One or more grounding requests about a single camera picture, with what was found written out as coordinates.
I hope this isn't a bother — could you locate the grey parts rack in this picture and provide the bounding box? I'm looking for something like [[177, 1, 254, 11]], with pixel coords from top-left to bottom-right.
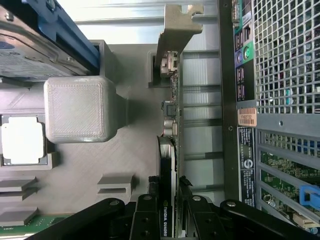
[[0, 39, 182, 237]]

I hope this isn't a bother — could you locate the green motherboard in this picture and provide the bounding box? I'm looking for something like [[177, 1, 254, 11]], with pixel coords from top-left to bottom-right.
[[259, 147, 320, 231]]

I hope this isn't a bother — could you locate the blue card retention clip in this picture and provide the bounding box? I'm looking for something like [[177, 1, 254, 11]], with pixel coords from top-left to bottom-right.
[[297, 184, 320, 209]]

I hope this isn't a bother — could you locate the orange barcode sticker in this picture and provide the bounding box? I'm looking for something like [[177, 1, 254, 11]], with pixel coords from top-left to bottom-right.
[[236, 107, 258, 128]]

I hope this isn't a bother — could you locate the black open PC case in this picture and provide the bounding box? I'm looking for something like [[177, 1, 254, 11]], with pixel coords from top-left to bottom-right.
[[216, 0, 320, 240]]

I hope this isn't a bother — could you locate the silver CPU chip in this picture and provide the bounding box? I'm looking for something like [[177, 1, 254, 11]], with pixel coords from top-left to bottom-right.
[[0, 116, 48, 166]]

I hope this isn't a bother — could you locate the hard disk in blue carrier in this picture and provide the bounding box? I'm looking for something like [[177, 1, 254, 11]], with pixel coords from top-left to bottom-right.
[[0, 0, 101, 81]]

